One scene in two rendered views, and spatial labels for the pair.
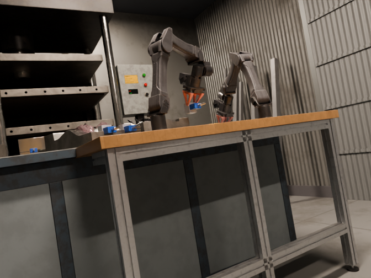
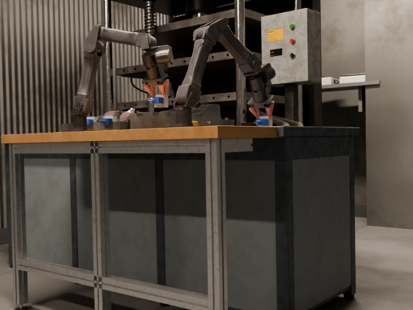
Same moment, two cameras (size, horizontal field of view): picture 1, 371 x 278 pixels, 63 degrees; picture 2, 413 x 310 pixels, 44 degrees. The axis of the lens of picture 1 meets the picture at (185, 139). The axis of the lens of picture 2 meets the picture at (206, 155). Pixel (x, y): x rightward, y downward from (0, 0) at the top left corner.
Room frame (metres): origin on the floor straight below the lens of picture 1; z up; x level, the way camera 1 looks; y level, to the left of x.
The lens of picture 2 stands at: (0.88, -2.23, 0.75)
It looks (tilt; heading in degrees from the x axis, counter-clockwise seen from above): 2 degrees down; 67
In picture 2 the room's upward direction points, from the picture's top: 1 degrees counter-clockwise
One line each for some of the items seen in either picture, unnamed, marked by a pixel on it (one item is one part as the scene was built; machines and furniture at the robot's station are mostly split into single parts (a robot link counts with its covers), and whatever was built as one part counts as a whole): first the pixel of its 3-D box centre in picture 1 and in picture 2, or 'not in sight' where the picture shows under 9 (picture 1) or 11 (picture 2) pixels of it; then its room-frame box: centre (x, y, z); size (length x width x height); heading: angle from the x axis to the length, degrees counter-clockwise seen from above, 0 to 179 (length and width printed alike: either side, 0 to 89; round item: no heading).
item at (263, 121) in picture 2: not in sight; (261, 122); (1.96, -0.28, 0.83); 0.13 x 0.05 x 0.05; 38
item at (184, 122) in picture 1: (149, 130); (184, 118); (1.78, 0.20, 0.87); 0.50 x 0.26 x 0.14; 28
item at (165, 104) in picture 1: (157, 109); (81, 109); (1.26, 0.10, 0.90); 0.09 x 0.06 x 0.06; 51
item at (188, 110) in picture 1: (196, 106); (155, 100); (1.55, -0.08, 0.93); 0.13 x 0.05 x 0.05; 42
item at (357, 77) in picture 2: not in sight; (359, 79); (3.91, 1.47, 1.27); 0.31 x 0.29 x 0.08; 120
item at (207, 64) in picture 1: (200, 64); (157, 50); (1.54, -0.14, 1.14); 0.12 x 0.09 x 0.12; 141
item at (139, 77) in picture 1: (145, 155); (292, 141); (2.50, 0.34, 0.74); 0.30 x 0.22 x 1.47; 118
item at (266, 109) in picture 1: (264, 113); (184, 118); (1.55, -0.42, 0.84); 0.20 x 0.07 x 0.08; 120
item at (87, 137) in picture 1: (90, 138); (123, 123); (1.54, 0.47, 0.86); 0.50 x 0.26 x 0.11; 46
